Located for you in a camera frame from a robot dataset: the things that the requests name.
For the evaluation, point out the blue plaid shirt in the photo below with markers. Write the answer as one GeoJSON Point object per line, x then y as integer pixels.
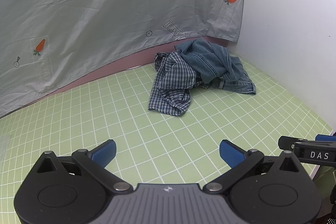
{"type": "Point", "coordinates": [170, 77]}

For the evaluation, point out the blue denim jeans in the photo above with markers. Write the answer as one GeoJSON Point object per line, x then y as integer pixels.
{"type": "Point", "coordinates": [210, 61]}

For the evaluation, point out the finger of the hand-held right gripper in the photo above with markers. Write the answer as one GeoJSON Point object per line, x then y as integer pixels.
{"type": "Point", "coordinates": [326, 137]}
{"type": "Point", "coordinates": [315, 153]}

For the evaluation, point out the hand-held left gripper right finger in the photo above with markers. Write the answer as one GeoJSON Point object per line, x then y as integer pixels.
{"type": "Point", "coordinates": [228, 151]}

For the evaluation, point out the pink board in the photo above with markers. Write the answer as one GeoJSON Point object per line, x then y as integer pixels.
{"type": "Point", "coordinates": [118, 64]}

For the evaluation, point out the grey carrot printed sheet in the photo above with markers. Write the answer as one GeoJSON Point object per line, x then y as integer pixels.
{"type": "Point", "coordinates": [105, 16]}

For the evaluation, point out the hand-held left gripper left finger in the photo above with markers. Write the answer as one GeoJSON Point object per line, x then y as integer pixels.
{"type": "Point", "coordinates": [105, 151]}

